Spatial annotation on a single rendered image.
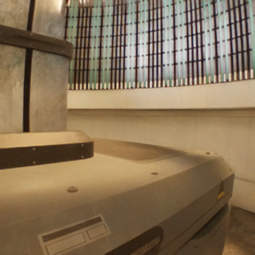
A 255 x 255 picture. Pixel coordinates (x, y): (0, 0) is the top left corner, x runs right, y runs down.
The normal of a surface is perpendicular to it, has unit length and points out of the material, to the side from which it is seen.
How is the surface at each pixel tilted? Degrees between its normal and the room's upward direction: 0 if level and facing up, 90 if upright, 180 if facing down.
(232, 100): 90
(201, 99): 90
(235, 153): 90
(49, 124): 90
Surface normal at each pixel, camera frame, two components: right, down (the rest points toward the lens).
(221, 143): -0.76, 0.03
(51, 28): 0.71, 0.06
